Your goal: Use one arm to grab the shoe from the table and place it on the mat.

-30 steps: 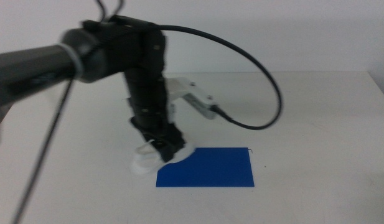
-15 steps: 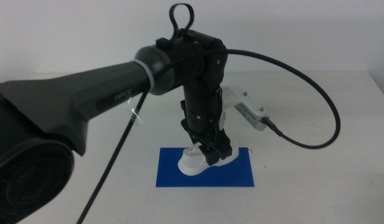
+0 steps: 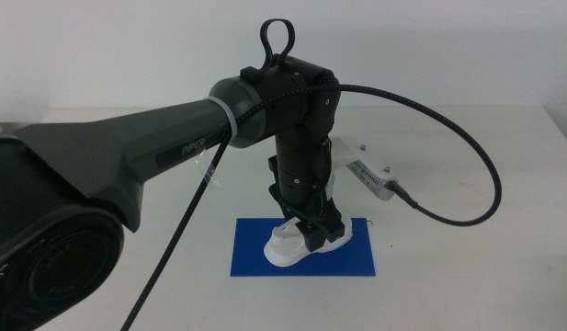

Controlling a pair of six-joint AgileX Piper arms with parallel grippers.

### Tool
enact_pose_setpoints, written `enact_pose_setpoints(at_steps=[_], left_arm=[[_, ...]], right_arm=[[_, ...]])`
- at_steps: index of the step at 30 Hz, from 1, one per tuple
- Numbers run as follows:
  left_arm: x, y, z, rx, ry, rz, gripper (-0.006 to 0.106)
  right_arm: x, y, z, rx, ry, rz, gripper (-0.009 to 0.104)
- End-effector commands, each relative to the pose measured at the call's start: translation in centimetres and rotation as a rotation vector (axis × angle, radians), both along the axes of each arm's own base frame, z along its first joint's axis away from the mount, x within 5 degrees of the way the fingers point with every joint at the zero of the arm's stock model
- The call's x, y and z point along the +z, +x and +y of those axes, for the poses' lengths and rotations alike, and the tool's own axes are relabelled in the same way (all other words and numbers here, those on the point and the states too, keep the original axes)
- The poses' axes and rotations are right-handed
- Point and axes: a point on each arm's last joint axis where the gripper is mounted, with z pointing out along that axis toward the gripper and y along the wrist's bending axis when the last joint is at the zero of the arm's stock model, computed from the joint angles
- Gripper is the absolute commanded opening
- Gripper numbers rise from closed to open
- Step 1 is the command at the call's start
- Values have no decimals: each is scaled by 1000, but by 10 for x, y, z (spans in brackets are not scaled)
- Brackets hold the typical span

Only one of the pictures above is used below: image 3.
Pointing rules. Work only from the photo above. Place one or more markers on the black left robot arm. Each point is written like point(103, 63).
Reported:
point(104, 147)

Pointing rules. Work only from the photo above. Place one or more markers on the blue rectangular mat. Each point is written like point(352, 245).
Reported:
point(248, 259)

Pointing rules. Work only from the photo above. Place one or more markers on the clear zip tie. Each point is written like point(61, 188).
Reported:
point(228, 115)

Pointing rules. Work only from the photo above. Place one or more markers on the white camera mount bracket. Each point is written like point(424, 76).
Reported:
point(347, 149)

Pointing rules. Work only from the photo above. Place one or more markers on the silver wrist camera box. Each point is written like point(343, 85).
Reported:
point(372, 177)

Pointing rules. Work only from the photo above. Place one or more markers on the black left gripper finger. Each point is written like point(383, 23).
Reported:
point(337, 230)
point(314, 238)

